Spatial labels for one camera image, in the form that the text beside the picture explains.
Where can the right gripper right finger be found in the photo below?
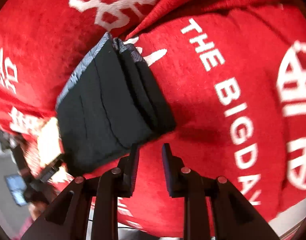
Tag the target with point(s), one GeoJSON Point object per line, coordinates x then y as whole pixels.
{"type": "Point", "coordinates": [217, 199]}

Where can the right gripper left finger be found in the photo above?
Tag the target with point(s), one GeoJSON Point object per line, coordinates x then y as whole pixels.
{"type": "Point", "coordinates": [67, 216]}

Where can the black pants grey patterned stripe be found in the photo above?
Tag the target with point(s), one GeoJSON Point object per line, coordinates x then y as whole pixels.
{"type": "Point", "coordinates": [110, 102]}

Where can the white pillow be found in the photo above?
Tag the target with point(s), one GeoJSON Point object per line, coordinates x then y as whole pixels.
{"type": "Point", "coordinates": [48, 142]}

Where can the red wedding bed blanket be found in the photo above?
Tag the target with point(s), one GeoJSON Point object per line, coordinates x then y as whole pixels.
{"type": "Point", "coordinates": [244, 119]}

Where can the red folded quilt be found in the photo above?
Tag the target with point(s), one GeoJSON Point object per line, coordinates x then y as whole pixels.
{"type": "Point", "coordinates": [42, 41]}

